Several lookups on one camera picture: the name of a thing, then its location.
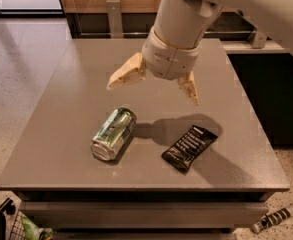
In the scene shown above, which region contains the black white striped tube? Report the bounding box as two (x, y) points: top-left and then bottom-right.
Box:
(251, 204), (293, 234)

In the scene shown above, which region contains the black snack bar wrapper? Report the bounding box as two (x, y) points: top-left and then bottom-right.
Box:
(161, 125), (218, 174)

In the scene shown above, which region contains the horizontal metal rail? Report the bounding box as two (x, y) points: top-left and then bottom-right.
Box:
(80, 31), (252, 39)

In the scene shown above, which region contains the left metal bracket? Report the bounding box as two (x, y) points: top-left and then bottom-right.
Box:
(106, 0), (124, 39)

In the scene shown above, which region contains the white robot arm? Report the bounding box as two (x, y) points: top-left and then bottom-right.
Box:
(107, 0), (293, 100)

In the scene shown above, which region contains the right metal bracket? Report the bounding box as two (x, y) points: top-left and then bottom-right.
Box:
(234, 8), (269, 50)

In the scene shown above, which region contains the metal bracket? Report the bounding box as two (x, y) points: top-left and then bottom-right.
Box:
(234, 8), (269, 50)
(106, 0), (124, 39)

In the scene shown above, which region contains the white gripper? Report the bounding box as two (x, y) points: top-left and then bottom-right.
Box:
(107, 28), (199, 106)

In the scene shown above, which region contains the green soda can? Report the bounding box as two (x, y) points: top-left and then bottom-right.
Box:
(91, 107), (137, 161)

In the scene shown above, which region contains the grey table drawer unit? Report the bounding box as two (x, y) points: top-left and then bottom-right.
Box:
(16, 190), (274, 240)

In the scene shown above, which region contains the wire basket with green bag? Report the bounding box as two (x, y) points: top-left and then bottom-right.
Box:
(8, 212), (54, 240)

